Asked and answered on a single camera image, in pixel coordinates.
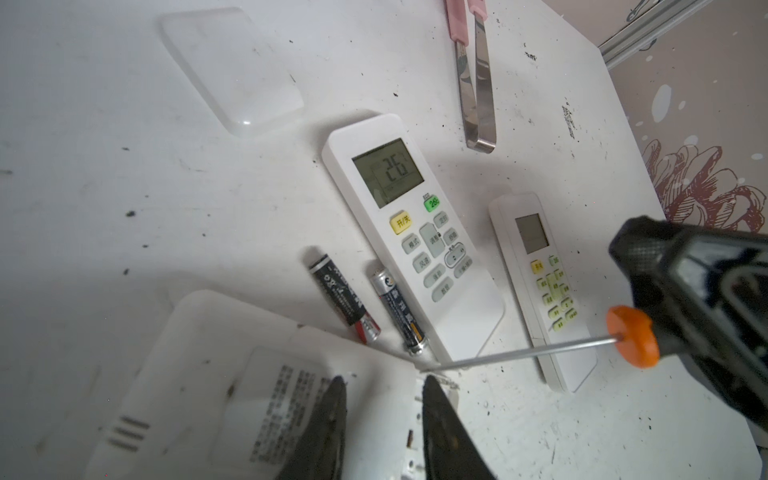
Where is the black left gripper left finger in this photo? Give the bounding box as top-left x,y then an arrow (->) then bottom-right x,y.
276,376 -> 347,480

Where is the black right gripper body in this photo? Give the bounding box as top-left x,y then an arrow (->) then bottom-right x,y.
608,216 -> 767,429

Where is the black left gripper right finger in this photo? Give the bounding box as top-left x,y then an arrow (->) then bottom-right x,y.
422,375 -> 495,480

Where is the orange black screwdriver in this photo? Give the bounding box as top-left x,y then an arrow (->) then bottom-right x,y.
420,306 -> 691,373

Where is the white remote control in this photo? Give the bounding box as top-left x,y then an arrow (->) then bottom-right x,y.
84,290 -> 426,479
322,114 -> 505,363

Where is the small black battery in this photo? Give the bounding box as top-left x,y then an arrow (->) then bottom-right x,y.
309,254 -> 381,345

